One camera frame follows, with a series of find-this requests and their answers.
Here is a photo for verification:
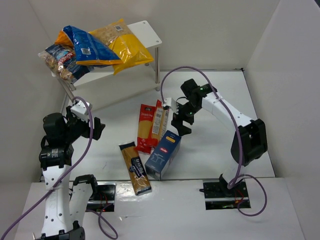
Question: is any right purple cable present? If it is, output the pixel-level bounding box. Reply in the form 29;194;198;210
159;65;268;216

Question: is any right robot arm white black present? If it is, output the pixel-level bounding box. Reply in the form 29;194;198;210
163;79;268;192

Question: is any red spaghetti bag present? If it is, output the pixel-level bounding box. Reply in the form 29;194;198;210
147;100;169;148
136;104;156;154

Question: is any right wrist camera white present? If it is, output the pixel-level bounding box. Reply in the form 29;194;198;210
162;97;178;113

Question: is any yellow pasta bag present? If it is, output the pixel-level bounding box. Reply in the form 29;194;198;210
89;18;154;75

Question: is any red spaghetti bag back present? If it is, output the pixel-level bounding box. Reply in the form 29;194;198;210
147;100;169;148

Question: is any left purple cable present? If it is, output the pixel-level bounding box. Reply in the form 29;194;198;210
0;96;118;240

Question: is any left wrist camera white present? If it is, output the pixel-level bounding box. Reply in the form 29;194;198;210
70;100;89;122

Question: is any purple cable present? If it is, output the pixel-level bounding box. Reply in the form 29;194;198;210
159;65;268;216
0;96;118;240

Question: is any dark blue Barilla pasta box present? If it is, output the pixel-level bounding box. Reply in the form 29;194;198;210
144;130;182;181

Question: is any clear blue fusilli bag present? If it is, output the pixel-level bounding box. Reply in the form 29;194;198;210
38;44;94;84

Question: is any blue and orange pasta bag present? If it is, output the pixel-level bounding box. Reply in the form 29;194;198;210
54;25;123;66

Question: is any white two-tier shelf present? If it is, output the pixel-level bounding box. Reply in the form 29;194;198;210
51;20;163;106

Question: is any red spaghetti bag front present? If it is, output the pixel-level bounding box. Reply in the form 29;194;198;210
136;104;156;154

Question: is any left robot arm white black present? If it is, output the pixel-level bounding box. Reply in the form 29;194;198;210
39;101;105;240

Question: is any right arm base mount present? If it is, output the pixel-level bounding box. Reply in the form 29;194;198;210
199;180;251;210

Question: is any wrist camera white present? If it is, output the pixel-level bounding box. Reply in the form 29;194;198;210
162;97;178;113
70;100;89;122

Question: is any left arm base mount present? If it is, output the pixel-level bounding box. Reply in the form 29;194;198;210
86;181;116;212

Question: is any dark blue La Sicilia spaghetti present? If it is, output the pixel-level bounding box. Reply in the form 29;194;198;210
119;141;152;196

